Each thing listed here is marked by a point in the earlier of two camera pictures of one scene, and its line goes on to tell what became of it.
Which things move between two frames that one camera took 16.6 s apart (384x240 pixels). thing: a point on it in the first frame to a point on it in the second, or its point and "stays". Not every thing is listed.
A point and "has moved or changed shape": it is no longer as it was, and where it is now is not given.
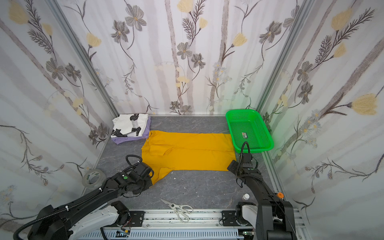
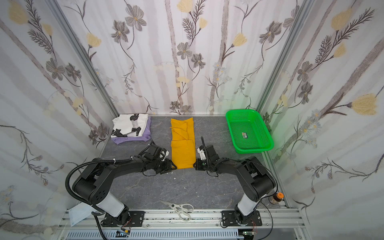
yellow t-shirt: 166,151 has moved or changed shape
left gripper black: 146,174 to 165,165
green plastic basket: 246,125 stays
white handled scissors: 181,211 stays
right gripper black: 235,167 to 201,163
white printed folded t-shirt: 129,125 stays
